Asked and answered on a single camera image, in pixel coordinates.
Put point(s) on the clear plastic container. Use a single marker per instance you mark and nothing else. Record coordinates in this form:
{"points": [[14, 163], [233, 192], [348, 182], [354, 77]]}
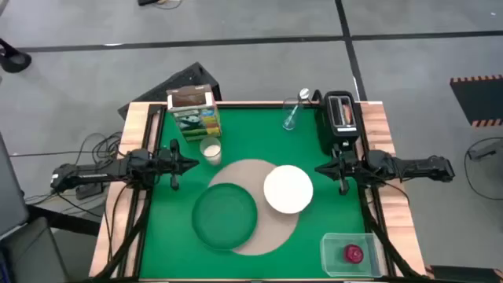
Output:
{"points": [[334, 255]]}

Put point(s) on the black toaster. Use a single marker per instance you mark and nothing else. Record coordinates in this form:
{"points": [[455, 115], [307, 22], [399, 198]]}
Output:
{"points": [[326, 129]]}

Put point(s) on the grey floor device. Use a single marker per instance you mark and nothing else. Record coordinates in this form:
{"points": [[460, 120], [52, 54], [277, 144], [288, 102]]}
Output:
{"points": [[485, 151]]}

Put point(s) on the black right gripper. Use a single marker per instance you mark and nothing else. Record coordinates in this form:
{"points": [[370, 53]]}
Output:
{"points": [[347, 167]]}

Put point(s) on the grey computer monitor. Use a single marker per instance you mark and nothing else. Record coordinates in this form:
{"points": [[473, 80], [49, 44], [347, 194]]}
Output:
{"points": [[12, 188]]}

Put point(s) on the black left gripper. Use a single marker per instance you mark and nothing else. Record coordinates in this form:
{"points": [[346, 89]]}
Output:
{"points": [[175, 165]]}

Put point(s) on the dark grey chair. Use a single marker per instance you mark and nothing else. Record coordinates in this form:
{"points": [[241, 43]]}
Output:
{"points": [[31, 255]]}

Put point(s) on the black plastic crate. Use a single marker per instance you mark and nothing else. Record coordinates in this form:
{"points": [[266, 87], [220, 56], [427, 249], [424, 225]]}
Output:
{"points": [[184, 80]]}

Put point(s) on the black power adapter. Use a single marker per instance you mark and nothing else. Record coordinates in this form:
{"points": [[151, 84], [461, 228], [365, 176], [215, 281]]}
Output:
{"points": [[90, 192]]}

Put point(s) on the panda cereal box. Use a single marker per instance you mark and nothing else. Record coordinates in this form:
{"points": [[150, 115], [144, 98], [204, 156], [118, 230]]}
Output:
{"points": [[196, 122]]}

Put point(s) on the red apple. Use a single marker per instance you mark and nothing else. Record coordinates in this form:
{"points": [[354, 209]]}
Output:
{"points": [[353, 254]]}

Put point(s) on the black stand base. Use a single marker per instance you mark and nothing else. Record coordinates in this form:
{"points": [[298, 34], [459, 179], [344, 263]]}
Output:
{"points": [[13, 61]]}

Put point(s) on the green table mat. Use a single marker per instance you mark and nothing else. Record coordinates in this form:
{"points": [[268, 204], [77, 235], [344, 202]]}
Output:
{"points": [[255, 133]]}

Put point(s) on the beige round placemat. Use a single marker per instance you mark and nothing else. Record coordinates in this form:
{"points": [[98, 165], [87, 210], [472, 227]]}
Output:
{"points": [[243, 173]]}

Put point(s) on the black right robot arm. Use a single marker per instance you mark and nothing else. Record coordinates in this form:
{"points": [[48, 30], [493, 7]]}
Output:
{"points": [[412, 167]]}

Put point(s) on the glass of milk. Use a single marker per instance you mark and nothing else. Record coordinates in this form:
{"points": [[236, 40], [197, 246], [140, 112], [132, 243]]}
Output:
{"points": [[211, 151]]}

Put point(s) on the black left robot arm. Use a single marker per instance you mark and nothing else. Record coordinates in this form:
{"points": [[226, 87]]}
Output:
{"points": [[98, 173]]}

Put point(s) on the black orange striped platform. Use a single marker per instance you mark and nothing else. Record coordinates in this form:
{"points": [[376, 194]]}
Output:
{"points": [[463, 275], [479, 98]]}

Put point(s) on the green round plate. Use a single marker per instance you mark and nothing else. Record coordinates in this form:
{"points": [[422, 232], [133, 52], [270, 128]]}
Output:
{"points": [[224, 216]]}

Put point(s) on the white plastic spoon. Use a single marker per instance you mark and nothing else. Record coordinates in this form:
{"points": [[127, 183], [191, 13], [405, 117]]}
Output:
{"points": [[304, 93]]}

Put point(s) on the white bowl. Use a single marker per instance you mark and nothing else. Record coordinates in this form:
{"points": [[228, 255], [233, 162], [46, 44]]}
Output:
{"points": [[288, 189]]}

